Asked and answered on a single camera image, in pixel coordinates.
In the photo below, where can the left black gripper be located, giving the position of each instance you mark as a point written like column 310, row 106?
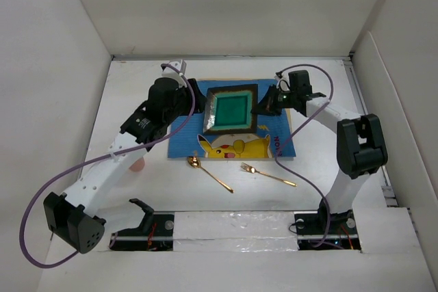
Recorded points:
column 187, row 91

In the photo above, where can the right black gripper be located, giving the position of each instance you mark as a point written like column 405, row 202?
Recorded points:
column 267, row 105

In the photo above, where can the green square ceramic plate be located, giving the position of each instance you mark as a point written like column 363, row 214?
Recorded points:
column 228, row 110

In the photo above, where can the blue Pikachu placemat cloth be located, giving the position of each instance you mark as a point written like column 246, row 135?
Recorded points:
column 265, row 143

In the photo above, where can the gold spoon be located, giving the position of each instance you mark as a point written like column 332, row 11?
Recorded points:
column 195, row 162

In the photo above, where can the pink plastic cup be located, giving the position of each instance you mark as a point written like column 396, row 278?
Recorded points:
column 138, row 165

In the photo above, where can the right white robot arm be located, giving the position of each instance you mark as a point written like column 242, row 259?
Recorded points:
column 360, row 144

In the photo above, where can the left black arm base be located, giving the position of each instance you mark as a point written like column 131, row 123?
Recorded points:
column 154, row 232

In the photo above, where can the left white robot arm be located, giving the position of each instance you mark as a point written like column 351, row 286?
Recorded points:
column 72, row 215

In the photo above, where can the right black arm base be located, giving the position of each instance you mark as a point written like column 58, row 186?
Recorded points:
column 314, row 232

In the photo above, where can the gold fork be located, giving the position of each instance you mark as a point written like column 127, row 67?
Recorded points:
column 250, row 169

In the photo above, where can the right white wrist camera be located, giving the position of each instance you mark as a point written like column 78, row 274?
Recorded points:
column 282, row 83

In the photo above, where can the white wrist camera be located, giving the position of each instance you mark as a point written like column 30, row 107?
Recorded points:
column 282, row 83
column 174, row 68

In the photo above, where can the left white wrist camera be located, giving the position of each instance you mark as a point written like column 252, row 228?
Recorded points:
column 174, row 68

